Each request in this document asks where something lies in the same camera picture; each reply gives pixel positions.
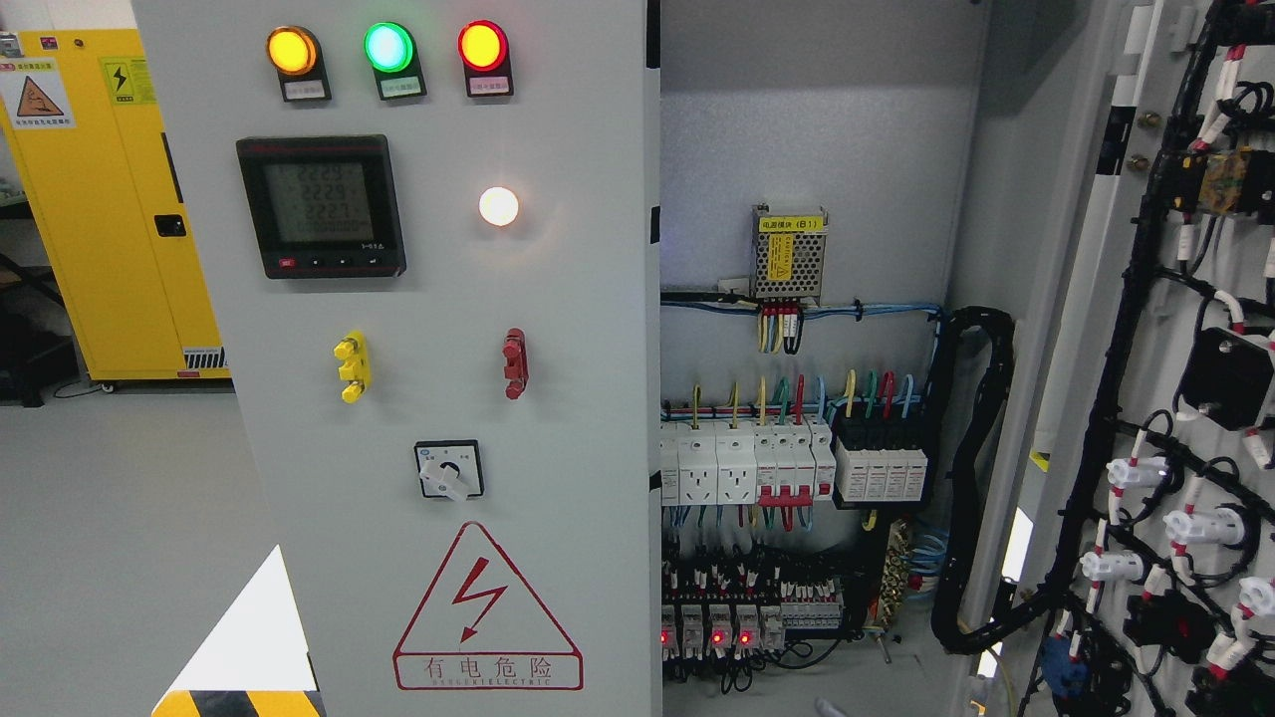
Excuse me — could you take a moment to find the metal mesh power supply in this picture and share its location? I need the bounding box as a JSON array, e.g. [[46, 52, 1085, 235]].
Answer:
[[751, 203, 829, 302]]

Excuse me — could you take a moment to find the black digital power meter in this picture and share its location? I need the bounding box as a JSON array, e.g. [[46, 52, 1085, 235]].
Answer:
[[236, 134, 408, 279]]

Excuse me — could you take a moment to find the green indicator lamp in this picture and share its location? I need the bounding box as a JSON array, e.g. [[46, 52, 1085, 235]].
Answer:
[[363, 20, 427, 101]]

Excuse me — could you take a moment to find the white indicator lamp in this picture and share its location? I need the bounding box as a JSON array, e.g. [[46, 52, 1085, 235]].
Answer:
[[478, 186, 520, 227]]

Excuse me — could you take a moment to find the lower relay terminal row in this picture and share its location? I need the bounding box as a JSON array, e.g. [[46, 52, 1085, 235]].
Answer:
[[657, 549, 866, 694]]

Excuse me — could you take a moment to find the yellow terminal post block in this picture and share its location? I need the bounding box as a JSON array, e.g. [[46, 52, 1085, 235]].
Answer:
[[333, 330, 374, 404]]

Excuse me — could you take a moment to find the black rotary selector switch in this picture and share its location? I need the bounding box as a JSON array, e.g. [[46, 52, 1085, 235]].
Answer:
[[413, 439, 485, 501]]

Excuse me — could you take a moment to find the yellow indicator lamp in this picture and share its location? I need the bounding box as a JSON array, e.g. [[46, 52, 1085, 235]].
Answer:
[[266, 26, 332, 102]]

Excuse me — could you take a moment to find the red electric hazard sticker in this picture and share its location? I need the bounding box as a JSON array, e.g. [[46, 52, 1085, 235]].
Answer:
[[394, 521, 584, 691]]

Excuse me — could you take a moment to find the grey cabinet door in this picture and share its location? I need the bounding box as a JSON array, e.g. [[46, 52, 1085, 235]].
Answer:
[[133, 1, 663, 716], [932, 1, 1272, 716]]

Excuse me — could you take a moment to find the white breaker and socket row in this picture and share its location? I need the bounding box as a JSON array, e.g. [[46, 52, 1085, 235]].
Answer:
[[657, 418, 835, 506]]

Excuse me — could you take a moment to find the black white surge protector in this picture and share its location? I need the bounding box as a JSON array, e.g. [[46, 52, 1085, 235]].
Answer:
[[833, 412, 932, 509]]

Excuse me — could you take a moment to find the yellow safety storage cabinet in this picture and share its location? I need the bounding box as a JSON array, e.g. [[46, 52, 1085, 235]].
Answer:
[[3, 29, 230, 381]]

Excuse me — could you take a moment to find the red indicator lamp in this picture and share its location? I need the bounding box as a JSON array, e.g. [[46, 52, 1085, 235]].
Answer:
[[458, 19, 514, 100]]

